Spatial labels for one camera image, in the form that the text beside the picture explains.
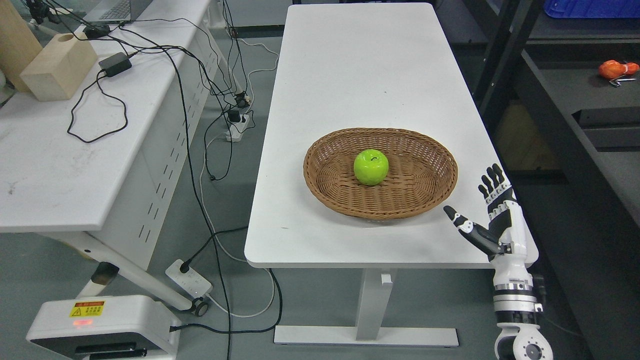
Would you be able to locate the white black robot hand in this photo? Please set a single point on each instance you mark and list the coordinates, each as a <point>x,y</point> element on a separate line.
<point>504,241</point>

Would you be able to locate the green apple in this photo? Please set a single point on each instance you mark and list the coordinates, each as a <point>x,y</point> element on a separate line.
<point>371,167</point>

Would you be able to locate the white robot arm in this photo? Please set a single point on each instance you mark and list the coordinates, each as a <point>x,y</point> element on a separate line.
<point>517,312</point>

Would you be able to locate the orange toy on shelf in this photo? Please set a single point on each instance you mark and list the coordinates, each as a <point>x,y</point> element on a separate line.
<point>616,72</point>

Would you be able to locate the brown wicker basket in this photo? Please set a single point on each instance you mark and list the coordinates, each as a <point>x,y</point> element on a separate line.
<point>422,173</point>

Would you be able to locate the white center table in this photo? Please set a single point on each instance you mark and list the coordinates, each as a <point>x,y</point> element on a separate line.
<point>365,66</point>

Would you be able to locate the blue bin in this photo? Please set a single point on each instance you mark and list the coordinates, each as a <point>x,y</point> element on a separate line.
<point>592,9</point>

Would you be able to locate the white far power strip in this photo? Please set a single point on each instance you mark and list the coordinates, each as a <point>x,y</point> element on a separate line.
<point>237,124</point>

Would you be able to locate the white floor power strip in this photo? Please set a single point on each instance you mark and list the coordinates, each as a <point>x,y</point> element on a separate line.
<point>190,281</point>

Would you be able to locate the white machine with warning label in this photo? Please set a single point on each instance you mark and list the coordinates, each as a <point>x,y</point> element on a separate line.
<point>128,327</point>

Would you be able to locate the white left desk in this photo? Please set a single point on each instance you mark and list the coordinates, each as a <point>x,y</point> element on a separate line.
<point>98,171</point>

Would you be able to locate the black power adapter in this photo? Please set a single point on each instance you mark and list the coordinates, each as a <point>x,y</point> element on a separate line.
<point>115,64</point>

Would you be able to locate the silver laptop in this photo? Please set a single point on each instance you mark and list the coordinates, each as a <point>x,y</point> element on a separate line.
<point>115,11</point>

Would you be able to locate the light wooden block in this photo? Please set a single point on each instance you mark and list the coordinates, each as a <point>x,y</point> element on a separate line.
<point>57,71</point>

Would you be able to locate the tall wooden board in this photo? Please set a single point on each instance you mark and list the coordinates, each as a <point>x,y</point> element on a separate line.
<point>18,46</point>

